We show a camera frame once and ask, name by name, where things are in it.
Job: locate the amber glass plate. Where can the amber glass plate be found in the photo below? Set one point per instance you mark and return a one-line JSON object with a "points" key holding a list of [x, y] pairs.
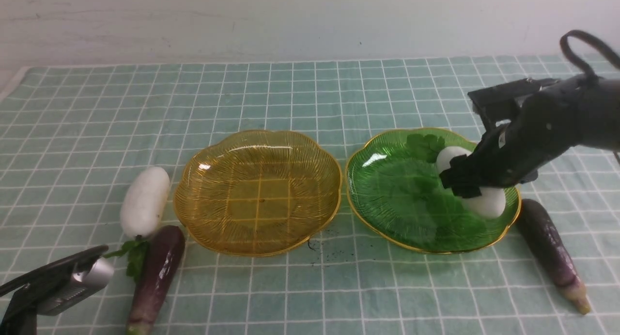
{"points": [[258, 193]]}

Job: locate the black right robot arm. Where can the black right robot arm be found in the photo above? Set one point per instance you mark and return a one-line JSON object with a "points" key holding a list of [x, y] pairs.
{"points": [[602, 117]]}

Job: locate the green checkered tablecloth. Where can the green checkered tablecloth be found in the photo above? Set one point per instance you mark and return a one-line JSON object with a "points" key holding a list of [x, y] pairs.
{"points": [[73, 139]]}

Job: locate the white radish with leaves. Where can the white radish with leaves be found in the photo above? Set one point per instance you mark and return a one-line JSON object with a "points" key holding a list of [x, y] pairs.
{"points": [[140, 217], [489, 202]]}

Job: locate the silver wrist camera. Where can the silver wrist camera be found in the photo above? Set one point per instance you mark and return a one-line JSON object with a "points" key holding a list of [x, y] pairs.
{"points": [[80, 283]]}

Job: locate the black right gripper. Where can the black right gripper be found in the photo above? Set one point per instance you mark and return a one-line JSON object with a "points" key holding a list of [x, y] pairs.
{"points": [[527, 123]]}

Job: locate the green glass plate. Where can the green glass plate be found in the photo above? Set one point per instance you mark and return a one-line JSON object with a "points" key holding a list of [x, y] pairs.
{"points": [[394, 188]]}

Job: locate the purple eggplant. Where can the purple eggplant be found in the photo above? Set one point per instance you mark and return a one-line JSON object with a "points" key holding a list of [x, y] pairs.
{"points": [[153, 274], [542, 238]]}

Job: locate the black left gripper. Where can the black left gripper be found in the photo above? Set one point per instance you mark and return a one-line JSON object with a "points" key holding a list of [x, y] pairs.
{"points": [[28, 289]]}

